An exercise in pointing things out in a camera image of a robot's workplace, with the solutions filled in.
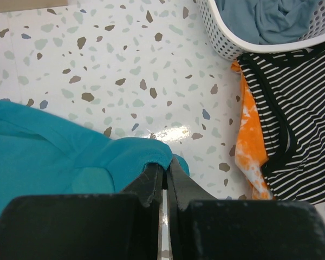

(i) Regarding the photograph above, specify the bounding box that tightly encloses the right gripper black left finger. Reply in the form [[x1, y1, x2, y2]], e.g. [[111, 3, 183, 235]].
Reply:
[[120, 164, 163, 207]]

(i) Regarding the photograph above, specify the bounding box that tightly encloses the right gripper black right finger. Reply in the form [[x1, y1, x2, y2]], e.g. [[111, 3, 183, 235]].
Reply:
[[168, 155, 217, 211]]

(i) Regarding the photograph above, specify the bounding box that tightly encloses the wooden compartment organizer box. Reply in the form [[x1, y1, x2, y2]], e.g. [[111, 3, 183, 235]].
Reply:
[[0, 0, 68, 12]]

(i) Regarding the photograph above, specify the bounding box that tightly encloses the orange white tie-dye shirt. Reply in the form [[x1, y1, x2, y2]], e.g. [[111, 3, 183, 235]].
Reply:
[[231, 61, 274, 200]]

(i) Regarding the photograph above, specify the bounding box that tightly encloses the grey blue t shirt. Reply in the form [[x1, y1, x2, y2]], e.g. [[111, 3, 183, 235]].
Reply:
[[216, 0, 318, 45]]

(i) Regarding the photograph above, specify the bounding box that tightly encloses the black white striped shirt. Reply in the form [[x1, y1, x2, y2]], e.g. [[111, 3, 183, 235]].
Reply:
[[237, 42, 325, 204]]

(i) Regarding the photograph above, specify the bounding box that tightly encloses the teal t shirt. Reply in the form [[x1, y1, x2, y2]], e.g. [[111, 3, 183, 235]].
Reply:
[[0, 100, 175, 215]]

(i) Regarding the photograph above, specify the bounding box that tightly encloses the white plastic laundry basket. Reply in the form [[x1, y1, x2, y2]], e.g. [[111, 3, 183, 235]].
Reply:
[[196, 1, 325, 61]]

